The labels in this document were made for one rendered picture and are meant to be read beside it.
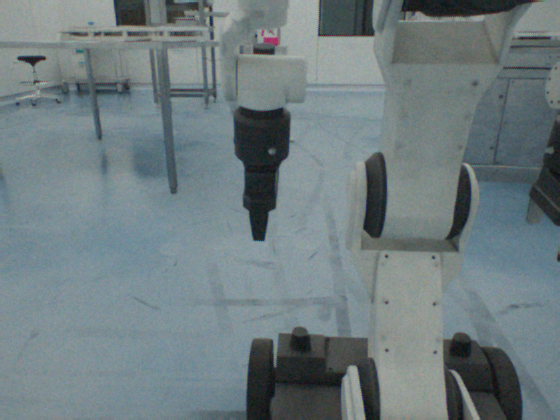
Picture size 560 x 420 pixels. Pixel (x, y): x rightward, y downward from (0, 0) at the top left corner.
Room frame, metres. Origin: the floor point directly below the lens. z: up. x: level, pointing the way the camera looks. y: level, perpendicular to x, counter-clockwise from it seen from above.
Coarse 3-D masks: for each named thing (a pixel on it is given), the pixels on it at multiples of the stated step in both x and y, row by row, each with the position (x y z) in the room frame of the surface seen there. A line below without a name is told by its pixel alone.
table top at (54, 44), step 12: (60, 48) 2.63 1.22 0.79; (72, 48) 2.60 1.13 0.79; (84, 48) 2.57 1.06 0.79; (96, 48) 2.54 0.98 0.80; (108, 48) 2.52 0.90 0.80; (120, 48) 2.49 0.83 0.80; (132, 48) 2.46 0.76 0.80; (144, 48) 2.44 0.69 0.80; (156, 48) 2.41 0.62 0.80; (168, 48) 2.44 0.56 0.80; (180, 48) 2.56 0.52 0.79
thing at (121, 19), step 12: (120, 0) 7.93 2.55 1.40; (132, 0) 7.91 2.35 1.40; (156, 0) 7.89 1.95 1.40; (168, 0) 7.88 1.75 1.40; (120, 12) 7.93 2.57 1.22; (132, 12) 7.92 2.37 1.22; (144, 12) 7.91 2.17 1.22; (156, 12) 7.89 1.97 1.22; (168, 12) 7.88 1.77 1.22; (180, 12) 7.87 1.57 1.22; (120, 24) 7.93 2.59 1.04; (132, 24) 7.92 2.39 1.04; (144, 24) 7.91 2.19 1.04
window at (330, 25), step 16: (320, 0) 7.73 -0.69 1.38; (336, 0) 7.72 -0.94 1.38; (352, 0) 7.70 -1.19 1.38; (368, 0) 7.69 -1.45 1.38; (320, 16) 7.73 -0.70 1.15; (336, 16) 7.72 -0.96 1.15; (352, 16) 7.70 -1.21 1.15; (368, 16) 7.69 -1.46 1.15; (400, 16) 7.66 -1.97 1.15; (320, 32) 7.73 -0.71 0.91; (336, 32) 7.72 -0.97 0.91; (352, 32) 7.70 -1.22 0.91; (368, 32) 7.69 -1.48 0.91
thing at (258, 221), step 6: (252, 216) 0.66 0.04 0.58; (258, 216) 0.65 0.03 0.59; (264, 216) 0.66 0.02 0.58; (252, 222) 0.67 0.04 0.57; (258, 222) 0.66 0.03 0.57; (264, 222) 0.66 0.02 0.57; (252, 228) 0.67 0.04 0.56; (258, 228) 0.67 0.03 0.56; (264, 228) 0.67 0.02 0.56; (252, 234) 0.67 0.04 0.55; (258, 234) 0.67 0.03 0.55; (264, 234) 0.67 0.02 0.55; (258, 240) 0.67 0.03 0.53
